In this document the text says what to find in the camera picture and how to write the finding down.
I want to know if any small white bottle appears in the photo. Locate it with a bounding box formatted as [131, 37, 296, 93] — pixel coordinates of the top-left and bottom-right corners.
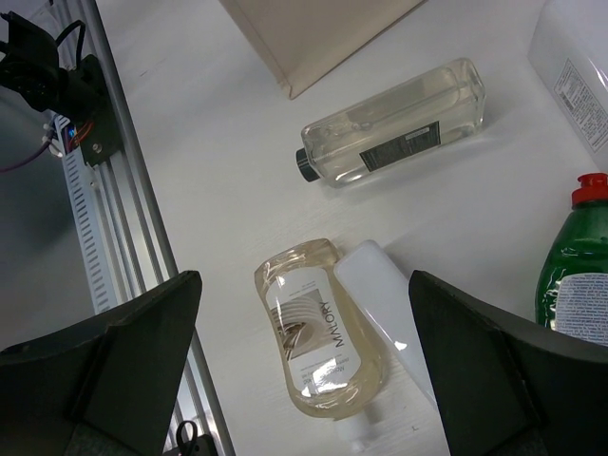
[332, 239, 441, 412]

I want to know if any white slotted cable duct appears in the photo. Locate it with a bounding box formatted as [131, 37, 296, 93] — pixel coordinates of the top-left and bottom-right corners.
[54, 115, 118, 314]

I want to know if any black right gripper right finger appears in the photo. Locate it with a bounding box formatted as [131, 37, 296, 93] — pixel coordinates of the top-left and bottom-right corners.
[408, 271, 607, 455]

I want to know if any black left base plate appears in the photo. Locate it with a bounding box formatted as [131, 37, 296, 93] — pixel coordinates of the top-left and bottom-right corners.
[60, 54, 124, 167]

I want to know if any aluminium mounting rail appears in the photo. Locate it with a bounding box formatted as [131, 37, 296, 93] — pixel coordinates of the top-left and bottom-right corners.
[81, 1, 236, 455]

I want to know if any clear amber soap bottle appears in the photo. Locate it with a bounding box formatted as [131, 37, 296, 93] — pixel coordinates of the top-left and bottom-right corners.
[254, 238, 384, 452]

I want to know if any beige canvas tote bag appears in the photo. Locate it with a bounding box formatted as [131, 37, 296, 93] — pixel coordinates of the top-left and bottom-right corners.
[221, 0, 421, 100]

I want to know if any clear rectangular bottle black cap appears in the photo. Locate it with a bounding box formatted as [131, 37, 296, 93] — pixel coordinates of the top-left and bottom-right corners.
[295, 58, 485, 188]

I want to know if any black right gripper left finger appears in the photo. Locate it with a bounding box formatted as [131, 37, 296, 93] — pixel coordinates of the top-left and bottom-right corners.
[1, 271, 202, 455]

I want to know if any white bottle black cap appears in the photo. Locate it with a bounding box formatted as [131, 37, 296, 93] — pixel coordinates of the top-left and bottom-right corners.
[528, 0, 607, 166]

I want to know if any green dish soap bottle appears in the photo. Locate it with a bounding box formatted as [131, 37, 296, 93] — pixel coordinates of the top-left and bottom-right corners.
[535, 173, 607, 347]

